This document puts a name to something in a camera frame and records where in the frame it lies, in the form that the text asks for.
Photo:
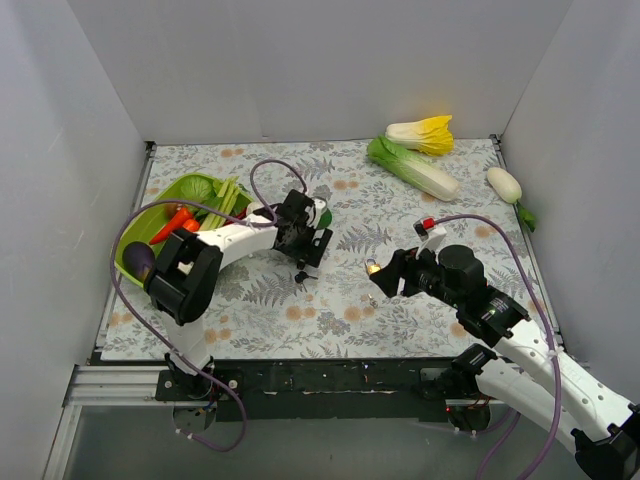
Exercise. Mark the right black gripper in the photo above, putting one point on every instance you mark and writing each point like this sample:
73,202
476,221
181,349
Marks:
401,273

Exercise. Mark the green celery stalks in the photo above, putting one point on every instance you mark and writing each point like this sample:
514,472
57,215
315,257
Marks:
222,199

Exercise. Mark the yellow napa cabbage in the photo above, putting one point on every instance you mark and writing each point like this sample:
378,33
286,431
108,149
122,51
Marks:
430,136

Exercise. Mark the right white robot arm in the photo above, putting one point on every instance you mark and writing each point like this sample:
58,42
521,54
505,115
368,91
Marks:
517,365

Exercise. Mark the orange carrot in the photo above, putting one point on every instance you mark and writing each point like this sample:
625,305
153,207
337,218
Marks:
181,216
191,225

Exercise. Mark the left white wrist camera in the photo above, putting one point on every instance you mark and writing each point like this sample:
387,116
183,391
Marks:
316,211

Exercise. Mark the red chili pepper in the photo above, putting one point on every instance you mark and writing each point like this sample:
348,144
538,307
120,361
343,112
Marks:
241,216

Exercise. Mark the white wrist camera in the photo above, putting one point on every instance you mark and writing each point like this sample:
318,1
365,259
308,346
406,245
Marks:
316,211
430,234

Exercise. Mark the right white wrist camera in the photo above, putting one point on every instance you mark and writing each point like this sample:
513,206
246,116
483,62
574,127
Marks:
430,234

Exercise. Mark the green bok choy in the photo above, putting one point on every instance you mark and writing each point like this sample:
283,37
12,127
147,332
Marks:
323,220

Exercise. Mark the green plastic basket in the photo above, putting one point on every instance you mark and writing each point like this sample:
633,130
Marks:
146,225

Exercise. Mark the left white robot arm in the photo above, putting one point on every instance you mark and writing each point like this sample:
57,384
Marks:
182,282

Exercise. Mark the brass padlock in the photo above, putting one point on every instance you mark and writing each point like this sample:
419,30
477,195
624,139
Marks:
371,266

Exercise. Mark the green napa cabbage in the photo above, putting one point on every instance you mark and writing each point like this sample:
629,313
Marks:
413,169

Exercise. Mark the white radish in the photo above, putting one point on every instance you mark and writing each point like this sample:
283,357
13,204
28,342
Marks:
509,190

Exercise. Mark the black head key bunch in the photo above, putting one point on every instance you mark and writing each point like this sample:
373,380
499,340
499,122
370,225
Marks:
301,277

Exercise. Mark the purple eggplant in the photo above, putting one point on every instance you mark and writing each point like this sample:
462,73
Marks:
138,260

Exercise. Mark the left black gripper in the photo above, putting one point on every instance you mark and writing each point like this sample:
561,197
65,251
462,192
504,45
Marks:
314,248

